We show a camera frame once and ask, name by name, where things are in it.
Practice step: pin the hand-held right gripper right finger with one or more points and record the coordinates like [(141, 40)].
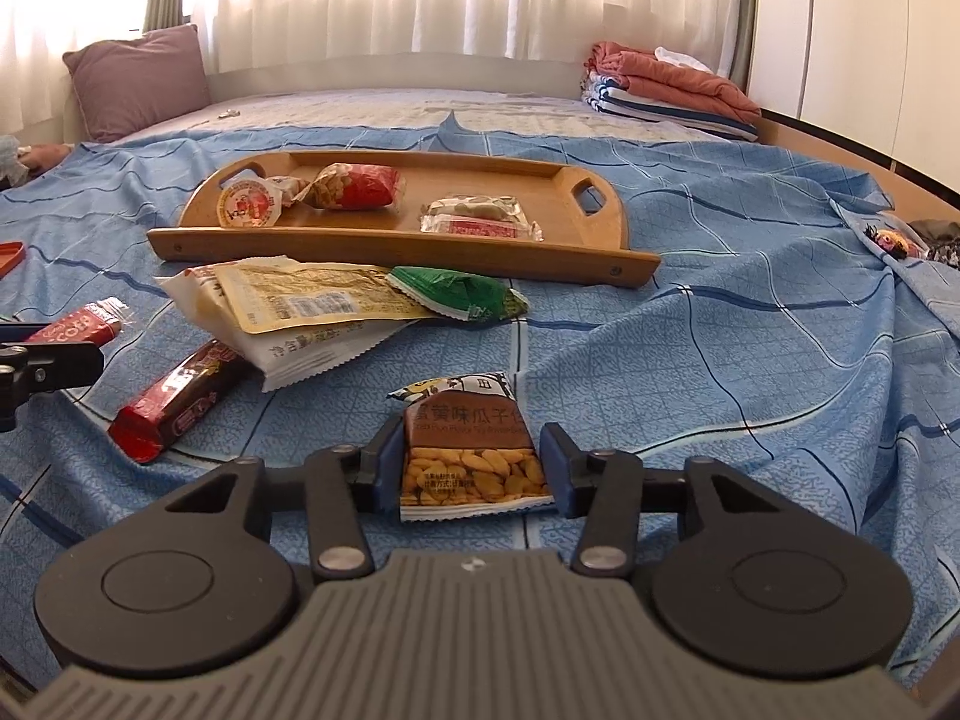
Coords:
[(556, 469)]

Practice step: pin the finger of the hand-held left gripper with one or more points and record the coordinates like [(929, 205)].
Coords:
[(52, 367), (19, 331)]

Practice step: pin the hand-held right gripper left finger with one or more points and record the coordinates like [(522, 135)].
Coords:
[(390, 465)]

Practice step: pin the red coffee stick packet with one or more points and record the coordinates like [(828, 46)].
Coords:
[(86, 322)]

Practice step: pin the brown melon seed packet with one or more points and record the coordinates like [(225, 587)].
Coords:
[(465, 427)]

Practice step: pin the dark red biscuit packet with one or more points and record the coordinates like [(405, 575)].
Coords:
[(180, 397)]

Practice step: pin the large white yellow snack bag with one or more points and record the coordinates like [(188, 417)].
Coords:
[(300, 352)]

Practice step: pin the green snack packet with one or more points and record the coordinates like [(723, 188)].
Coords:
[(457, 296)]

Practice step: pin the tan labelled snack pouch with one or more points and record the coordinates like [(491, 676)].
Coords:
[(315, 296)]

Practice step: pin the round jelly cup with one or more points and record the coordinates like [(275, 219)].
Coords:
[(247, 202)]

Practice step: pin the clear beige candy packet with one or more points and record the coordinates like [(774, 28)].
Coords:
[(472, 206)]

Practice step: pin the red puffy snack bag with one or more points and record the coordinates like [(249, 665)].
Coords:
[(360, 187)]

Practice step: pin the orange red object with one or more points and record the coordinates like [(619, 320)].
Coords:
[(9, 259)]

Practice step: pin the pinkish brown cloth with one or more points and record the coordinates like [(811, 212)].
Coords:
[(46, 156)]

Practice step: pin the blue checked bed sheet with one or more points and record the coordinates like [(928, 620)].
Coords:
[(712, 360)]

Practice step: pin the mauve pillow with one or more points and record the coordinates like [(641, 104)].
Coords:
[(139, 82)]

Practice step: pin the pale patterned mattress cover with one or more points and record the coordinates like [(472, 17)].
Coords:
[(450, 112)]

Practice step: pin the blue white striped folded blanket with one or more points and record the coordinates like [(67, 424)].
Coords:
[(645, 109)]

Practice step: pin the folded blankets stack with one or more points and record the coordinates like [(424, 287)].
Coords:
[(675, 82)]

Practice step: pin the colourful small doll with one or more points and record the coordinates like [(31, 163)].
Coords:
[(892, 241)]

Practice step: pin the white folded cloth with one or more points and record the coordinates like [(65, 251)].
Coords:
[(679, 58)]

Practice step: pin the dark patterned clothing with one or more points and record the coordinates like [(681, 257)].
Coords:
[(941, 244)]

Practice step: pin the white sheer curtain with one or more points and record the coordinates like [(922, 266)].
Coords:
[(450, 0)]

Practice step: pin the white wardrobe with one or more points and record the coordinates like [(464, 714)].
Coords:
[(855, 37)]

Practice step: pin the wooden bed frame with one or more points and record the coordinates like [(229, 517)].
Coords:
[(847, 150)]

